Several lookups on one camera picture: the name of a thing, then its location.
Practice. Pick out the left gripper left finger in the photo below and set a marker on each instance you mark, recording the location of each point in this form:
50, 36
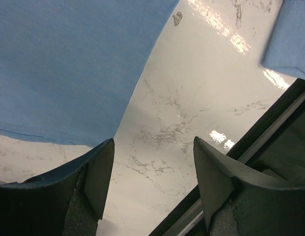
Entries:
66, 201

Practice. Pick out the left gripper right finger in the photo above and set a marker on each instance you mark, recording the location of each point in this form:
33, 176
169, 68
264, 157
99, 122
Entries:
239, 200

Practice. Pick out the light blue long sleeve shirt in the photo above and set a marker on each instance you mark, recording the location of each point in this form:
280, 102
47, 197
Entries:
68, 68

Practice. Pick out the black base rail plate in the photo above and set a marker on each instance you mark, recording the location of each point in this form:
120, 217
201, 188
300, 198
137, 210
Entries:
274, 145

